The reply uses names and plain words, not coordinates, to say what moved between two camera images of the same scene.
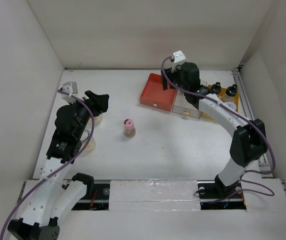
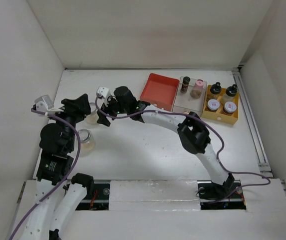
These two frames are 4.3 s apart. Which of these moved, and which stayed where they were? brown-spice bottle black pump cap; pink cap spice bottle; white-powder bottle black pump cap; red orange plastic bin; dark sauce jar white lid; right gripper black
Moved: right gripper black; pink cap spice bottle
Stayed: dark sauce jar white lid; red orange plastic bin; brown-spice bottle black pump cap; white-powder bottle black pump cap
